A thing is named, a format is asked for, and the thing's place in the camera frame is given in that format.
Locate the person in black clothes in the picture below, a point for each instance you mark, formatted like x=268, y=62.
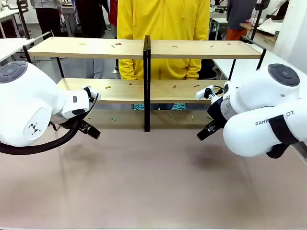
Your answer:
x=91, y=14

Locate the black stand pole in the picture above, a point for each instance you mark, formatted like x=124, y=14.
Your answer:
x=256, y=14

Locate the black stool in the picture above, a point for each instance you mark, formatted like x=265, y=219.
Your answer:
x=208, y=69

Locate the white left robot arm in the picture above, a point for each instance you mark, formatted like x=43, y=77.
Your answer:
x=28, y=103

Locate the person in yellow hoodie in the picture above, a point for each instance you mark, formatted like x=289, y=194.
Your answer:
x=163, y=24

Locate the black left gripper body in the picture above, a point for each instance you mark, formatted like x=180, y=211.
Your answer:
x=83, y=124

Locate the white background table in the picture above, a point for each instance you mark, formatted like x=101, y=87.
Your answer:
x=219, y=20

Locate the person in orange trousers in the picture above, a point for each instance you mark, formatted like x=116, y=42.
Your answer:
x=237, y=14

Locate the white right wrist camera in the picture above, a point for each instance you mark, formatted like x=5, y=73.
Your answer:
x=201, y=94

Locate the black office chair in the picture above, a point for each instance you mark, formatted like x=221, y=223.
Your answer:
x=22, y=14

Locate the grey background desk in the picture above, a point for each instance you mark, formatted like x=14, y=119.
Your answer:
x=69, y=10

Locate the person in black trousers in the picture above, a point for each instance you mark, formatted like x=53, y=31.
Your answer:
x=48, y=19

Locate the white background desk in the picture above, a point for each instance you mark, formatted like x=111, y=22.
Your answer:
x=7, y=14

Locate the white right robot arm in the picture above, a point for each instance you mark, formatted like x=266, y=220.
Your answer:
x=263, y=95

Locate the wooden background desk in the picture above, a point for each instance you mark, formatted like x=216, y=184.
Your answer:
x=263, y=37

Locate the white side table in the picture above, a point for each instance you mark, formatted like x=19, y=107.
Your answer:
x=12, y=46

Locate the large white table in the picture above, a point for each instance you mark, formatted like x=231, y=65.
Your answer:
x=244, y=67

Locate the wooden shelf unit black frame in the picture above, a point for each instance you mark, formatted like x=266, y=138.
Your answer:
x=204, y=49
x=96, y=48

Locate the person in red top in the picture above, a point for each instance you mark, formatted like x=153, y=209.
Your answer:
x=113, y=12

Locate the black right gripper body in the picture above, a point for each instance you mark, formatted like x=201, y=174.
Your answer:
x=216, y=112

